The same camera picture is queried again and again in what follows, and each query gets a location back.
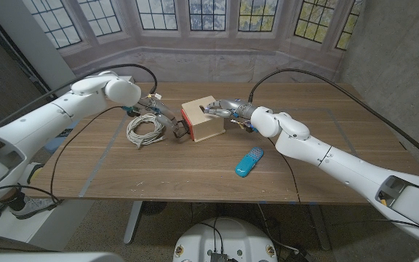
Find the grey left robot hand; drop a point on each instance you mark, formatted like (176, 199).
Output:
(158, 111)

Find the printed window backdrop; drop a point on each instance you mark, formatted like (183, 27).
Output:
(209, 65)

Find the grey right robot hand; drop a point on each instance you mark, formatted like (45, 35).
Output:
(235, 108)

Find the yellow and black foot pedal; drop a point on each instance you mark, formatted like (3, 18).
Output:
(36, 172)

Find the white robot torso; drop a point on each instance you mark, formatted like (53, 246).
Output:
(231, 236)

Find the white floor platform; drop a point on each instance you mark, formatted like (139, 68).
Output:
(67, 225)

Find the black floor fan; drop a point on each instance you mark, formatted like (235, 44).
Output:
(155, 208)

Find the wooden box with slot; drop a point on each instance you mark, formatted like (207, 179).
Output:
(209, 127)

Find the person's leg with black sock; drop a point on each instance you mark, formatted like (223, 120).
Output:
(16, 201)

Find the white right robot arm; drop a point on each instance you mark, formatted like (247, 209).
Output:
(340, 163)

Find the grey table leg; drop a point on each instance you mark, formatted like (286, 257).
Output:
(132, 222)
(320, 227)

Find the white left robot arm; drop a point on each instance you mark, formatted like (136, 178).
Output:
(49, 116)

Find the turquoise remote control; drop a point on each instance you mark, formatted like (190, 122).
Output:
(247, 163)

